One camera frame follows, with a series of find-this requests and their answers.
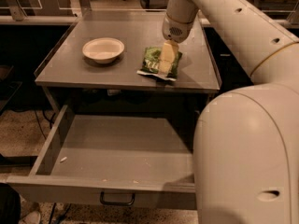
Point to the white paper bowl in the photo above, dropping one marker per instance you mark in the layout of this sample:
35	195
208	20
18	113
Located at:
103	50

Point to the green jalapeno chip bag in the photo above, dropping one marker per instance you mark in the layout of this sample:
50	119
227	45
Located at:
152	65

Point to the grey open top drawer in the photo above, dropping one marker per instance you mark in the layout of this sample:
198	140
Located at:
148	156

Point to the black drawer handle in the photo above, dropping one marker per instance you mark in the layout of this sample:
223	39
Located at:
116	199

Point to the grey metal cabinet table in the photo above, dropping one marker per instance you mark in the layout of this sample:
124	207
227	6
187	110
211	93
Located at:
68	68

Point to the white shoe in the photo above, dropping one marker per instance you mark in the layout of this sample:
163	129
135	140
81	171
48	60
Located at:
30	214

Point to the clear acrylic barrier panel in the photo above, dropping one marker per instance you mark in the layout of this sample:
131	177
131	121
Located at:
17	10

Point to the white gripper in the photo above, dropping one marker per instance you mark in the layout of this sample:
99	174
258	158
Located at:
175	30

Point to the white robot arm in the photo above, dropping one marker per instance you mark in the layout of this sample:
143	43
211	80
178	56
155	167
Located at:
246	141

